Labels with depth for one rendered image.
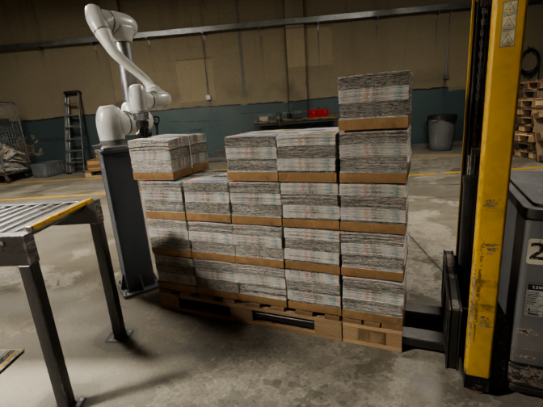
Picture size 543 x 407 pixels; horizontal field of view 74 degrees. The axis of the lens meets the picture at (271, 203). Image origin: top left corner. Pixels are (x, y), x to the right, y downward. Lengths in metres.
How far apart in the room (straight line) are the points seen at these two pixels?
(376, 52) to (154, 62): 4.96
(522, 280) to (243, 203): 1.23
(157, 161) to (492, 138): 1.60
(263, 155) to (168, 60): 7.38
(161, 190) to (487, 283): 1.63
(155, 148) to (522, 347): 1.91
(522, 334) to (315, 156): 1.07
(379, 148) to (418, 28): 7.58
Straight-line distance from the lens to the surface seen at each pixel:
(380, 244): 1.72
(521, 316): 1.69
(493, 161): 1.43
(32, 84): 10.46
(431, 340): 1.96
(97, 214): 2.02
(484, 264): 1.54
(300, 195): 1.73
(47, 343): 1.79
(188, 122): 8.87
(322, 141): 1.65
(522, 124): 7.82
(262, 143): 1.76
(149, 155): 2.14
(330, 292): 1.87
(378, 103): 1.60
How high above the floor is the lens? 1.19
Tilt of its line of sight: 15 degrees down
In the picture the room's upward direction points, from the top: 4 degrees counter-clockwise
